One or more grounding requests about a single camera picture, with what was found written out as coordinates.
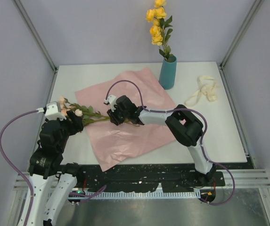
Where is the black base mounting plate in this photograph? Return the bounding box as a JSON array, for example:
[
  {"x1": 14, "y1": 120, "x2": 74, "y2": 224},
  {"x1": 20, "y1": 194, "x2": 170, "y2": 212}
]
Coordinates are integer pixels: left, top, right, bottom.
[{"x1": 76, "y1": 164, "x2": 225, "y2": 193}]

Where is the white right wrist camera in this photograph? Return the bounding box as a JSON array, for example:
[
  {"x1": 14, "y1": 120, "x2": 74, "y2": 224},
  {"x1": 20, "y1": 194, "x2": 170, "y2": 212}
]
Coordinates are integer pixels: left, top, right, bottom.
[{"x1": 104, "y1": 95, "x2": 117, "y2": 112}]

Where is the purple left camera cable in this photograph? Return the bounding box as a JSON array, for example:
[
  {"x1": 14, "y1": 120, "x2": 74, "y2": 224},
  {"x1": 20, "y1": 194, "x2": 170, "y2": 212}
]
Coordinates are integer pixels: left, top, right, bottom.
[{"x1": 0, "y1": 110, "x2": 46, "y2": 226}]

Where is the white slotted cable duct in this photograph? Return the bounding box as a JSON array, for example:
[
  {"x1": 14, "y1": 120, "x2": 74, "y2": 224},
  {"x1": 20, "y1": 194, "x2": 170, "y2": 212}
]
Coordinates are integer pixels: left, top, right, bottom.
[{"x1": 92, "y1": 190, "x2": 200, "y2": 200}]

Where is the left aluminium frame post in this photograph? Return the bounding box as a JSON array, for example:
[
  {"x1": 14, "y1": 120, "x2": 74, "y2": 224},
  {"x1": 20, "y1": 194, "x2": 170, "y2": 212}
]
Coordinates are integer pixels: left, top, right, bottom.
[{"x1": 13, "y1": 0, "x2": 59, "y2": 73}]

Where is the yellow rose stem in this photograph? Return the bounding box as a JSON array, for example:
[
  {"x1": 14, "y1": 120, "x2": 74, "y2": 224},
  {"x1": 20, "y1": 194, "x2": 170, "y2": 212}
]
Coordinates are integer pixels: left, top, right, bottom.
[{"x1": 146, "y1": 0, "x2": 175, "y2": 63}]

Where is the aluminium frame post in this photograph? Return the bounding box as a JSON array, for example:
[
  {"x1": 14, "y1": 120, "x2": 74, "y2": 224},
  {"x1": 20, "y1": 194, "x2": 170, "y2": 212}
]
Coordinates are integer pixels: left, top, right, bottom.
[
  {"x1": 219, "y1": 0, "x2": 264, "y2": 70},
  {"x1": 13, "y1": 0, "x2": 59, "y2": 73}
]

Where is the teal ceramic vase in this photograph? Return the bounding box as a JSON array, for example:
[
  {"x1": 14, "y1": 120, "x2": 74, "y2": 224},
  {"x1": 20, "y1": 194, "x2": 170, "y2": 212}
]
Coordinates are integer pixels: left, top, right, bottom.
[{"x1": 159, "y1": 56, "x2": 177, "y2": 90}]

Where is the cream printed ribbon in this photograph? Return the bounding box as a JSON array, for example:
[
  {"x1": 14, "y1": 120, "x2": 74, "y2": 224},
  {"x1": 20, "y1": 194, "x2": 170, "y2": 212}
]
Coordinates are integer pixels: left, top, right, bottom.
[{"x1": 184, "y1": 75, "x2": 219, "y2": 107}]

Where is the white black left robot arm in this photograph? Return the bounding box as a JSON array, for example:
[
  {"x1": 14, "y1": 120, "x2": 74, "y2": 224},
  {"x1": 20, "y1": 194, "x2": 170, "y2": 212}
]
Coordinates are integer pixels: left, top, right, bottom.
[{"x1": 18, "y1": 111, "x2": 85, "y2": 226}]

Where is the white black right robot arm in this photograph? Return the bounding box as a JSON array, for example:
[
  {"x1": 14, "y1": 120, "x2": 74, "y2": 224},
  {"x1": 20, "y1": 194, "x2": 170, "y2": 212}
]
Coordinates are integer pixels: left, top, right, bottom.
[{"x1": 104, "y1": 95, "x2": 216, "y2": 186}]

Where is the right aluminium frame post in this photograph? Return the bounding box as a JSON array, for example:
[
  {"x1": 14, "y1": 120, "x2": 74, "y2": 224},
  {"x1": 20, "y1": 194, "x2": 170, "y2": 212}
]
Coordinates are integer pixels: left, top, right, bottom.
[{"x1": 219, "y1": 0, "x2": 264, "y2": 70}]

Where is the artificial flower bunch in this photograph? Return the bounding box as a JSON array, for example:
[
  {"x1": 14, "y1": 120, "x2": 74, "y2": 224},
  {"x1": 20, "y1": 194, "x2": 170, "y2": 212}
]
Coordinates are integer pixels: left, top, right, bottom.
[{"x1": 58, "y1": 95, "x2": 141, "y2": 129}]

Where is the purple wrapping paper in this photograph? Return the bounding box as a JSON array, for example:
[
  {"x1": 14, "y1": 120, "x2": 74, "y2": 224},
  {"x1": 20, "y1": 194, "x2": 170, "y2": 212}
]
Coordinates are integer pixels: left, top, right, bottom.
[{"x1": 75, "y1": 68, "x2": 176, "y2": 171}]

